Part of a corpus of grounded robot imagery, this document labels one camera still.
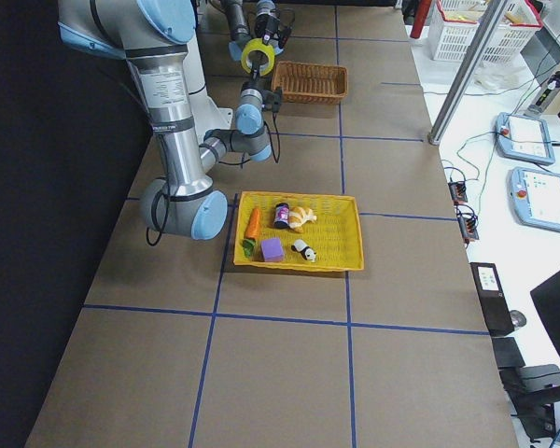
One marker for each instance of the toy croissant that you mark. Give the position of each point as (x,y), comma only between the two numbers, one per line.
(298,216)

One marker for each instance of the yellow woven basket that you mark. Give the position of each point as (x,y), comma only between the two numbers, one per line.
(335,236)

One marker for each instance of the orange toy carrot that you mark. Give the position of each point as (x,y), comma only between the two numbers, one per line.
(252,232)

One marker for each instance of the aluminium frame post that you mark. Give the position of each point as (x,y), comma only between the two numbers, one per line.
(474,55)

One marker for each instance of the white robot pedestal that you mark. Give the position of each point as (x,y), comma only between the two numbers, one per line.
(198,104)

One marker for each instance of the black computer mouse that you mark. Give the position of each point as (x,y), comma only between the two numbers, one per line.
(518,319)

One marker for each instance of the far teach pendant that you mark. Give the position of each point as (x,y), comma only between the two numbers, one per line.
(524,139)

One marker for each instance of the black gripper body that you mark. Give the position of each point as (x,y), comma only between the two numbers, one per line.
(267,23)
(254,86)

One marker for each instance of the teach pendant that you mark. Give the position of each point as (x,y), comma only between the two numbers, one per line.
(535,197)
(524,139)

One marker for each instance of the purple foam cube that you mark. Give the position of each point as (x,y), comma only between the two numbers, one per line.
(272,250)

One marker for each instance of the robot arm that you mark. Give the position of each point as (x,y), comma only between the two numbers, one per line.
(157,39)
(240,31)

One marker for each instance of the black box device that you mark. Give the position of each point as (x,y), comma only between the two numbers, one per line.
(495,310)

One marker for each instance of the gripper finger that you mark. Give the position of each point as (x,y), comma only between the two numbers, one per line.
(256,63)
(265,38)

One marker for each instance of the toy panda figure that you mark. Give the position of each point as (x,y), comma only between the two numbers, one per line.
(304,250)

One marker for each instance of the yellow tape roll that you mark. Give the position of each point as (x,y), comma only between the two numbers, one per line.
(268,56)

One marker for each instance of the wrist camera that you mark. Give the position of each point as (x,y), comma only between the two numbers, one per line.
(282,35)
(272,100)

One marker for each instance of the white plastic basket red rim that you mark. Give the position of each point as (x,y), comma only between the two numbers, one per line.
(454,24)

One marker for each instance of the brown wicker basket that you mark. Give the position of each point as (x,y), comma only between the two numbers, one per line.
(310,83)

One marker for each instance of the small drink can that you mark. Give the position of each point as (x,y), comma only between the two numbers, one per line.
(281,216)

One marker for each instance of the near teach pendant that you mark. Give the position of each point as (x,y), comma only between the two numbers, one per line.
(535,197)

